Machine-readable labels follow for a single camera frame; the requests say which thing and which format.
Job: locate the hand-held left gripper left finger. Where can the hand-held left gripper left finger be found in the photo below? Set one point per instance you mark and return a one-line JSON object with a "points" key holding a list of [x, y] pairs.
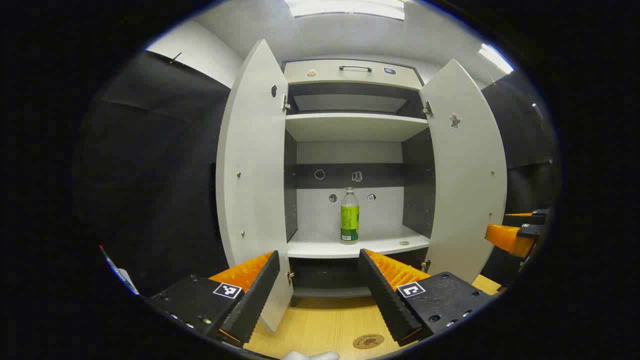
{"points": [[260, 295]]}

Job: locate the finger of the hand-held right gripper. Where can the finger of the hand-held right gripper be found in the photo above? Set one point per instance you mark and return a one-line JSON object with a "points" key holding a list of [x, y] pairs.
{"points": [[530, 218], [507, 239]]}

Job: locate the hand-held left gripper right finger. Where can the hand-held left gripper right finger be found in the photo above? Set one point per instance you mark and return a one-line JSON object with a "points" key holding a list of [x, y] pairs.
{"points": [[382, 300]]}

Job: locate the round brown coaster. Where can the round brown coaster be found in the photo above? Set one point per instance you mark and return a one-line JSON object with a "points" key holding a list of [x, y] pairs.
{"points": [[368, 341]]}

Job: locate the grey cabinet door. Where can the grey cabinet door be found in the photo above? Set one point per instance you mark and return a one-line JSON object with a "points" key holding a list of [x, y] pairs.
{"points": [[465, 190], [255, 175]]}

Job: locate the green label plastic bottle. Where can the green label plastic bottle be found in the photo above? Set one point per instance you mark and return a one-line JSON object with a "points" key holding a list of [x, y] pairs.
{"points": [[349, 220]]}

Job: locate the grey cabinet with shelves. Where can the grey cabinet with shelves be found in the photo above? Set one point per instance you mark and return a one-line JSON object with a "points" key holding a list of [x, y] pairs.
{"points": [[350, 127]]}

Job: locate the grey cabinet drawer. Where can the grey cabinet drawer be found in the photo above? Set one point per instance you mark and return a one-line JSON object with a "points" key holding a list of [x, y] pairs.
{"points": [[330, 75]]}

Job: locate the black backdrop cloth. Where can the black backdrop cloth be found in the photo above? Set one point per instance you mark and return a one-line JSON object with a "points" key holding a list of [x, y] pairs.
{"points": [[150, 175]]}

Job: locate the ceiling light panel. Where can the ceiling light panel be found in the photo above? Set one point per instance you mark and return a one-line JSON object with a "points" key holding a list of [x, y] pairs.
{"points": [[495, 57], [345, 7]]}

